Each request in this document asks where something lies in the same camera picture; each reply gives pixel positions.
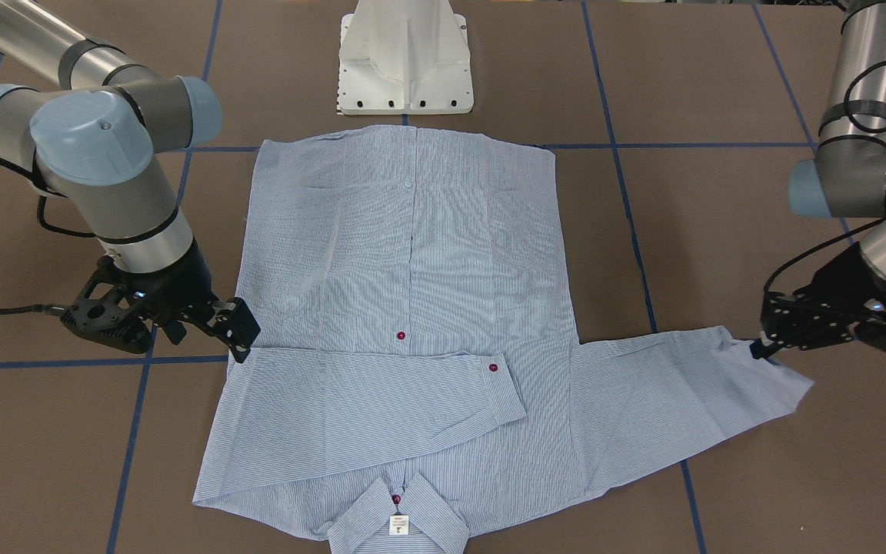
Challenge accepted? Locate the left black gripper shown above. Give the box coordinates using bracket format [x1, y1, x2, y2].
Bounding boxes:
[749, 245, 886, 360]

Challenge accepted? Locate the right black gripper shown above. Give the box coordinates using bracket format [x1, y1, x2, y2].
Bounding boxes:
[114, 241, 261, 364]

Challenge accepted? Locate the light blue striped shirt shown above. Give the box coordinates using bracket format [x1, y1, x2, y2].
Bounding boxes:
[192, 125, 811, 553]

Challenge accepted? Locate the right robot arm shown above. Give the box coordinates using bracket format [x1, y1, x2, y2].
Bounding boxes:
[0, 1, 260, 362]

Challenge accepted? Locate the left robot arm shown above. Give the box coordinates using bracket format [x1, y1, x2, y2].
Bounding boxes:
[750, 1, 886, 359]

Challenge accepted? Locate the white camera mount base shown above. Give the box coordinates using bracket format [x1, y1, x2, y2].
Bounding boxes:
[335, 1, 475, 116]

